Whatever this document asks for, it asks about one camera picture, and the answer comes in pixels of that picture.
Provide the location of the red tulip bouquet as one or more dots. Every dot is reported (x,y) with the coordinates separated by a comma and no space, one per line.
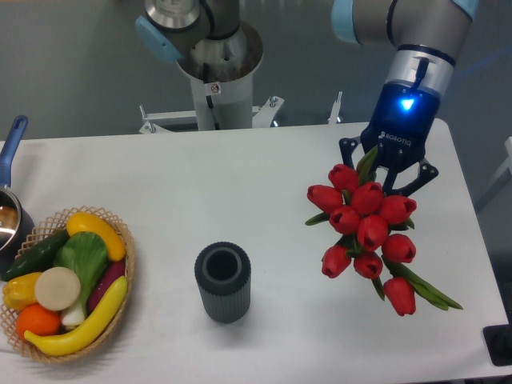
(372,226)

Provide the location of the green cucumber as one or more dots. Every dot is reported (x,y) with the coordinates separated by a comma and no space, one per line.
(38,258)

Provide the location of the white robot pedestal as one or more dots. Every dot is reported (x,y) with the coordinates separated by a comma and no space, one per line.
(221,78)

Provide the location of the yellow bell pepper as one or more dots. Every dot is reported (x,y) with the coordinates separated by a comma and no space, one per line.
(19,293)

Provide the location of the black device at edge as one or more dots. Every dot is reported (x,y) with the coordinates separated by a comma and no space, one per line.
(498,343)

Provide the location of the purple sweet potato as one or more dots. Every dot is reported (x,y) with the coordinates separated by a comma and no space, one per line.
(112,272)

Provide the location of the blue handled saucepan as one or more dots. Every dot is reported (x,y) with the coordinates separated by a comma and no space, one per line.
(16,224)

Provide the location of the dark grey ribbed vase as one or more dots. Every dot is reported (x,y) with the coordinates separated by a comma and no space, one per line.
(222,272)

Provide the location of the beige round disc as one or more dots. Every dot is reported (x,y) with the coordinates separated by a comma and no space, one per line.
(57,288)

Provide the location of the orange fruit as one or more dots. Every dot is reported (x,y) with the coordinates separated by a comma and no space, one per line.
(38,320)

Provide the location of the white frame at right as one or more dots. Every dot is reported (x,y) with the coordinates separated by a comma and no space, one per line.
(498,181)

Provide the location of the yellow banana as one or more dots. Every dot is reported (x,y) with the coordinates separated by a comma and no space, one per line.
(85,334)

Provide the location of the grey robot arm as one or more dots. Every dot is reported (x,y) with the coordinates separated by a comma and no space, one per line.
(428,35)

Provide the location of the woven wicker basket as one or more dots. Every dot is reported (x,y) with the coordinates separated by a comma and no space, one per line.
(46,228)

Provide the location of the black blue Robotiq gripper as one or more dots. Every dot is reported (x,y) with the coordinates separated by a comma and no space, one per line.
(401,123)

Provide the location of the green leafy vegetable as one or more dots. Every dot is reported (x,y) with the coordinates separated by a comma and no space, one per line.
(85,253)

